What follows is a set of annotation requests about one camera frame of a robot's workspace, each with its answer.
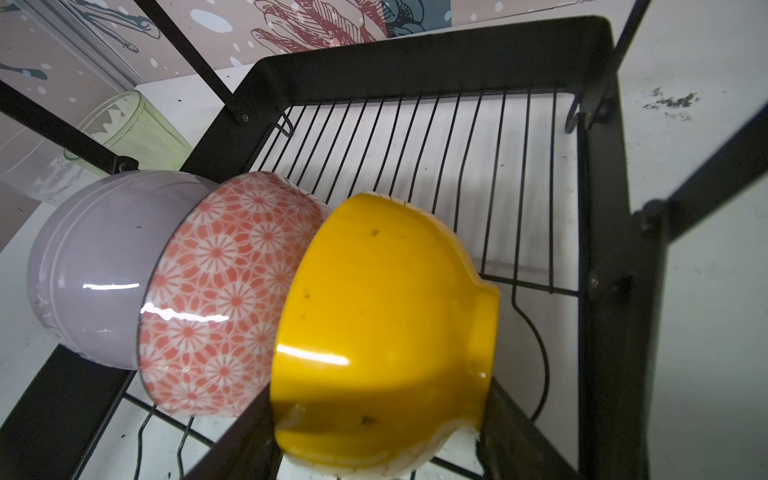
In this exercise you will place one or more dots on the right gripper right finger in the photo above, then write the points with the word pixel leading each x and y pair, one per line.
pixel 510 446

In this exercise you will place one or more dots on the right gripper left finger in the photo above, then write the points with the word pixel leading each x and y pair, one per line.
pixel 247 450

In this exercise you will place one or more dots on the pink floral pattern bowl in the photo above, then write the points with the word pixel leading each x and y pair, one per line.
pixel 210 318

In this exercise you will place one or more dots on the yellow ceramic bowl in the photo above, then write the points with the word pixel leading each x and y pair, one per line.
pixel 386 343

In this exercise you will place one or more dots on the green glass tumbler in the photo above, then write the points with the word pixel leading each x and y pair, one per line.
pixel 129 125

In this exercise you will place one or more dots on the clear glass tumbler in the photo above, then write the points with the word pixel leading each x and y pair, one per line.
pixel 60 180

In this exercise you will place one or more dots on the black two-tier dish rack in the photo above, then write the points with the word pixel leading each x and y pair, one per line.
pixel 471 85

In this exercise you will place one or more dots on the lilac ceramic bowl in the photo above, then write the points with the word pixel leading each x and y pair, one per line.
pixel 90 264

